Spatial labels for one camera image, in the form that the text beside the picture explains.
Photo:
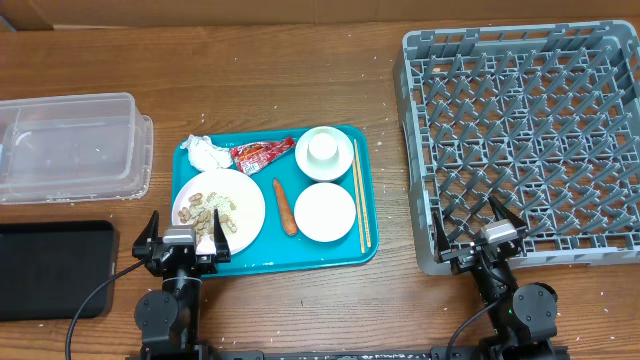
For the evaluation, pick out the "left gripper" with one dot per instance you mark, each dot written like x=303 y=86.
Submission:
x=205 y=265

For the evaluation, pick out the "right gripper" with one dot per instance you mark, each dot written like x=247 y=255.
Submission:
x=513 y=223

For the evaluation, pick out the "wooden chopstick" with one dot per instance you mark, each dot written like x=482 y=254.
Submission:
x=365 y=218
x=358 y=207

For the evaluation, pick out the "white saucer bowl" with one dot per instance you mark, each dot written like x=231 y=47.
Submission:
x=341 y=165

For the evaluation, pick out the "white cup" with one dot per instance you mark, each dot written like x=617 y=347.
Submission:
x=322 y=150

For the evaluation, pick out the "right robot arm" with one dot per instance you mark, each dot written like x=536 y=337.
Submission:
x=523 y=317

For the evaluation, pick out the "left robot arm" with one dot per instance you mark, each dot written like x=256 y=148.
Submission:
x=169 y=317

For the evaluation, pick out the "peanuts and rice scraps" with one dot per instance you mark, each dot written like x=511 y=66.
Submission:
x=200 y=212

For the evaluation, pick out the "white plate with food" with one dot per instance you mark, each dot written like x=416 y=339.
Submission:
x=243 y=191

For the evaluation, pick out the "crumpled white tissue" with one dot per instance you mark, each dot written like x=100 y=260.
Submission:
x=204 y=155

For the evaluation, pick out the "orange carrot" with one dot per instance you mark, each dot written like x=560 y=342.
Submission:
x=286 y=215

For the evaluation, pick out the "red snack wrapper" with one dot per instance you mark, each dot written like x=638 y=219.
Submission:
x=251 y=158

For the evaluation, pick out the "grey dish rack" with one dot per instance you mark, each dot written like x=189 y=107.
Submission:
x=543 y=117

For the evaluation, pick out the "black plastic bin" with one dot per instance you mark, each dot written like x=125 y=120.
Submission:
x=49 y=269

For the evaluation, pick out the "teal plastic tray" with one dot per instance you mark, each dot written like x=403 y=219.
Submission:
x=273 y=251

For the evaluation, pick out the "clear plastic bin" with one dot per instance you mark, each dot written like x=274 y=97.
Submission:
x=74 y=148

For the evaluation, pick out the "cardboard backdrop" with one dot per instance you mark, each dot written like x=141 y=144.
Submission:
x=48 y=14

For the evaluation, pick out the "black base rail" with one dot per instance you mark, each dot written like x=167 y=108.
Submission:
x=350 y=355

